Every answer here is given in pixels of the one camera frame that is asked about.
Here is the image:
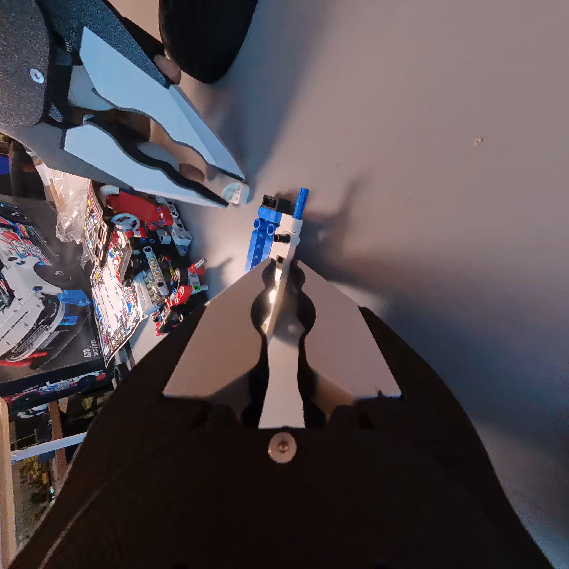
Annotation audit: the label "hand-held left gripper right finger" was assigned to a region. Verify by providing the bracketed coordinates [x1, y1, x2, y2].
[289, 260, 402, 426]

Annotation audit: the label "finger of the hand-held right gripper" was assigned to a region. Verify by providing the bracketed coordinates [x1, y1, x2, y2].
[67, 26, 246, 184]
[61, 114, 230, 210]

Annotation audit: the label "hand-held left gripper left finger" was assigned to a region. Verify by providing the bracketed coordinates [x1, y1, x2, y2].
[162, 259, 274, 428]

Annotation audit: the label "blue white lego assembly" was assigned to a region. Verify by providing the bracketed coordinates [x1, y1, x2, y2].
[244, 194, 304, 336]

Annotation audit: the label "white half-round lego piece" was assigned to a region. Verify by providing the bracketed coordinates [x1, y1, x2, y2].
[221, 181, 251, 206]

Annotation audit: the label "partly built lego car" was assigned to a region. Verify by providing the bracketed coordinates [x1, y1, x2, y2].
[84, 184, 210, 336]

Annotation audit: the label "black lego set box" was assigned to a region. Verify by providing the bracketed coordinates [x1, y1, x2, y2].
[0, 196, 116, 416]

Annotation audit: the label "person's right hand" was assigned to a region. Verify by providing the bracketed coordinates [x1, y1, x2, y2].
[111, 52, 207, 182]

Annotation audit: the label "crumpled clear plastic bags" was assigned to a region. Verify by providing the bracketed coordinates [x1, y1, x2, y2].
[54, 175, 98, 250]

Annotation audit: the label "black padded armrest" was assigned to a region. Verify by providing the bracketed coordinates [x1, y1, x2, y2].
[159, 0, 259, 84]

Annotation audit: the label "shiny sticker sheet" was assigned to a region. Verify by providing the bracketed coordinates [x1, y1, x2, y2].
[87, 249, 147, 370]

